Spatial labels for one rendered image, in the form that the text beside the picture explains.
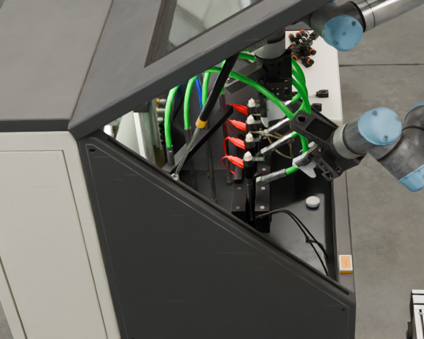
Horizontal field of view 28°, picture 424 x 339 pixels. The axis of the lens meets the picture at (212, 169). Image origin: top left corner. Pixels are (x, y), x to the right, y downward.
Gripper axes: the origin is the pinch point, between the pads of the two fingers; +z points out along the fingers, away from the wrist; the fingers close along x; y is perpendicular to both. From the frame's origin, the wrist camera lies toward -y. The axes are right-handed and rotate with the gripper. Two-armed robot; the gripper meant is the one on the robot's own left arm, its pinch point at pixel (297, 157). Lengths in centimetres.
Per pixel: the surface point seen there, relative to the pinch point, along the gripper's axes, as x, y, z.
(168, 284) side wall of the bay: -39.0, -0.4, 16.4
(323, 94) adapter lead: 47, 3, 44
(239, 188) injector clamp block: -1.1, 0.2, 33.2
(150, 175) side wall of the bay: -31.7, -22.7, -6.5
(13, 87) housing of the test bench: -36, -56, 3
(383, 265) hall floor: 58, 79, 116
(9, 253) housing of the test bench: -57, -32, 26
